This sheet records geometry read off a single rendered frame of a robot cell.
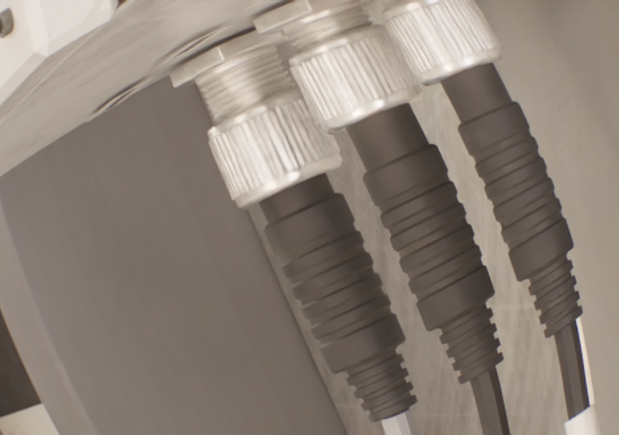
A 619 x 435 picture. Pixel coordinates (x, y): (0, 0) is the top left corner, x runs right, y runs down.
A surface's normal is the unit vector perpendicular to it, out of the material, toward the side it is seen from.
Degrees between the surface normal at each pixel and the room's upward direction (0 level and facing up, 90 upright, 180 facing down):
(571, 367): 51
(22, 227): 44
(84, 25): 88
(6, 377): 39
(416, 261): 69
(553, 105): 90
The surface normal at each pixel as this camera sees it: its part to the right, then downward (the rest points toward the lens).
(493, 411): 0.00, 0.06
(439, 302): -0.44, 0.18
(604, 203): -0.84, 0.38
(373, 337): 0.25, -0.14
